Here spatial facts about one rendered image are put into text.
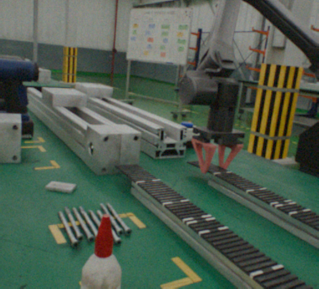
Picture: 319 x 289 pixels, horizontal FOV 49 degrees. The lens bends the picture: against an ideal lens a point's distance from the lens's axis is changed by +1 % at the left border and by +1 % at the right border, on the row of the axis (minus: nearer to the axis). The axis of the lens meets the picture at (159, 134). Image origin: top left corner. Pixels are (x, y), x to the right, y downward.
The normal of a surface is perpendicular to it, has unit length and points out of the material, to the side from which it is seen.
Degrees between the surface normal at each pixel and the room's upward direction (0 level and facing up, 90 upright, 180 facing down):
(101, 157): 90
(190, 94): 89
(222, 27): 44
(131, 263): 0
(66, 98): 90
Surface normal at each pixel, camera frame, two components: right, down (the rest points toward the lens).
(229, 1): 0.36, -0.54
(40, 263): 0.10, -0.97
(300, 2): 0.51, 0.23
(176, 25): -0.63, 0.11
